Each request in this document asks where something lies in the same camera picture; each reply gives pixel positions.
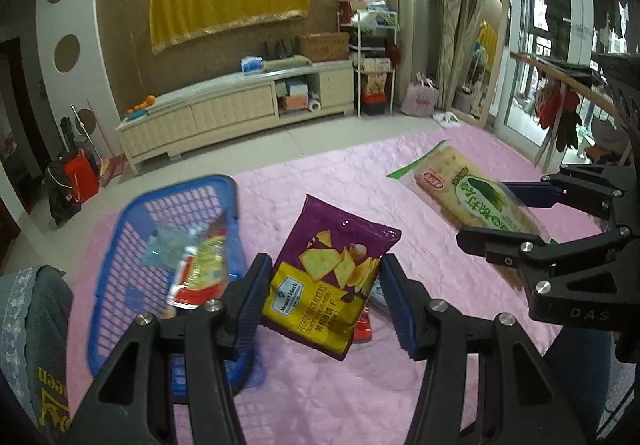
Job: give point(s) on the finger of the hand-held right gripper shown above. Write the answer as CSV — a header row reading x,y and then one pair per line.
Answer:
x,y
535,194
500,245

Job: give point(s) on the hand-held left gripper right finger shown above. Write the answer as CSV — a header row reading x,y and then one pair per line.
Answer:
x,y
400,310

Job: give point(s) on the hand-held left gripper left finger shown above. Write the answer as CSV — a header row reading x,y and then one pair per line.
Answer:
x,y
250,305

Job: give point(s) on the yellow green red-edged packet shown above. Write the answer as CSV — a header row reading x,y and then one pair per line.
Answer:
x,y
205,265

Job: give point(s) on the green label cracker packet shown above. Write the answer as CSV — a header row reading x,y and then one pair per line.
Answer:
x,y
465,185

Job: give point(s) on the purple yellow cracker packet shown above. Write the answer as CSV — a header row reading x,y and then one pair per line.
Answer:
x,y
320,245

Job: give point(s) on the blue plastic basket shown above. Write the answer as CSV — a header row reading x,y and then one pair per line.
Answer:
x,y
150,210

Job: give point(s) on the red snack packet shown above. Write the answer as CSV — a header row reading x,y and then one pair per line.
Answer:
x,y
362,327

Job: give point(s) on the red hanging cloth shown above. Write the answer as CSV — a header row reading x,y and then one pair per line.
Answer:
x,y
557,105

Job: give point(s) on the clear light blue packet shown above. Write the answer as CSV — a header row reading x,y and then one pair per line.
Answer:
x,y
167,245

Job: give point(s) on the pink quilted mat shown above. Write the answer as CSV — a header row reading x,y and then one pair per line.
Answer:
x,y
325,395

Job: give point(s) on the white slipper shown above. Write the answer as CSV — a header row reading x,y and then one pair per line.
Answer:
x,y
440,121
451,116

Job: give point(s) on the wooden clothes rack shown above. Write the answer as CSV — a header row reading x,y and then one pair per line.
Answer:
x,y
590,90

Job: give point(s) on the pink bag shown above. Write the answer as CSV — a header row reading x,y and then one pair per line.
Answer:
x,y
420,97

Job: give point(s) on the wooden framed standing mirror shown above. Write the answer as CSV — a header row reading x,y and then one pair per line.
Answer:
x,y
482,45

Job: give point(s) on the colourful patterned bag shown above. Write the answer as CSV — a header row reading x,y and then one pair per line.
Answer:
x,y
111,170

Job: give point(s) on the cream tv cabinet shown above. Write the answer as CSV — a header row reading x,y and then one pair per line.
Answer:
x,y
225,112

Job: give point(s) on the white paper roll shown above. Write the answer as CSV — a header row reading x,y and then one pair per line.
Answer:
x,y
315,105

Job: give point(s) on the patterned beige curtain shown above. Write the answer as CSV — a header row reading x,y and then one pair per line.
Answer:
x,y
452,0

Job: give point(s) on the grey cloth with lace trim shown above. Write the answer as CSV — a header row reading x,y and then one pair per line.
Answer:
x,y
40,325

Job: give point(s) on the red bag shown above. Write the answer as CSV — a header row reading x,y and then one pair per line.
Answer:
x,y
82,175

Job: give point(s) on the black bag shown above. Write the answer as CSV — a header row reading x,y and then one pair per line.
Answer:
x,y
60,195

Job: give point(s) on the white metal rack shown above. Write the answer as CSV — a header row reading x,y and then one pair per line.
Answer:
x,y
372,45

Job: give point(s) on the blue plate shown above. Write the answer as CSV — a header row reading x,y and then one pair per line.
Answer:
x,y
136,116

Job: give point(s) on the pale blue box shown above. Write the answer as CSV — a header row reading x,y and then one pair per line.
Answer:
x,y
296,86

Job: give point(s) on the white floor air conditioner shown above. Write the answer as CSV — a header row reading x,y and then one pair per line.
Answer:
x,y
415,0

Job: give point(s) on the blue white tissue box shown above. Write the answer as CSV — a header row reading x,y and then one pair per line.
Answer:
x,y
252,65

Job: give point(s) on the green pillow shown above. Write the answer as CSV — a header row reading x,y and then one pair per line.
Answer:
x,y
287,62

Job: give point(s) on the cardboard box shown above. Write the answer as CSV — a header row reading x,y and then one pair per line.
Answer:
x,y
325,46

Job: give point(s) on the dark wooden door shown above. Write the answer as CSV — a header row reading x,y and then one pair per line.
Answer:
x,y
15,135

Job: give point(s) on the brown round wall disc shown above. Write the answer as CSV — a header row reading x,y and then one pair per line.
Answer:
x,y
67,52

